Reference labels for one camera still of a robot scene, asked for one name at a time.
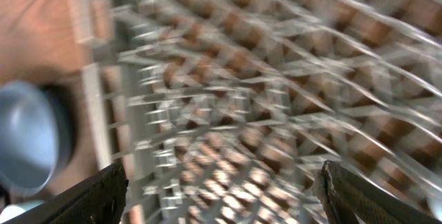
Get blue plate bowl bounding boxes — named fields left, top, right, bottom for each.
left=1, top=81, right=75, bottom=196

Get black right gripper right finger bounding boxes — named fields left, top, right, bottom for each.
left=313, top=160, right=441, bottom=224

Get white cup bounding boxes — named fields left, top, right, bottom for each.
left=0, top=200, right=44, bottom=223

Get grey dishwasher rack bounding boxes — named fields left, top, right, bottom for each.
left=73, top=0, right=441, bottom=223

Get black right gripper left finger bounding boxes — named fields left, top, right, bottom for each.
left=6, top=162, right=128, bottom=224

